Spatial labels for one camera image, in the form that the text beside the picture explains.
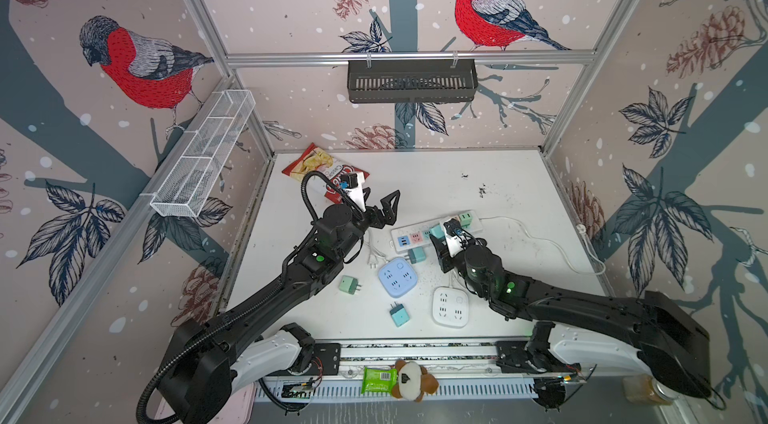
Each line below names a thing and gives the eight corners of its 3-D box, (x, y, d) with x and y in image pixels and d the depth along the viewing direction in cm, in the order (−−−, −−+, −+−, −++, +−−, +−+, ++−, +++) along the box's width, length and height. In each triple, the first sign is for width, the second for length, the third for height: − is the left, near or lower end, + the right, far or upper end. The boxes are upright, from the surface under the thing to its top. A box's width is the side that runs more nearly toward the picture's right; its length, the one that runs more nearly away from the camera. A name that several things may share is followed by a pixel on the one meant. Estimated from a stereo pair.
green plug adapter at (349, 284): (338, 289, 88) (336, 286, 85) (343, 277, 90) (342, 273, 88) (357, 296, 86) (356, 293, 84) (362, 283, 89) (361, 280, 87)
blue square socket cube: (392, 302, 84) (392, 299, 82) (374, 272, 90) (374, 268, 88) (421, 283, 88) (422, 280, 86) (402, 255, 94) (402, 251, 92)
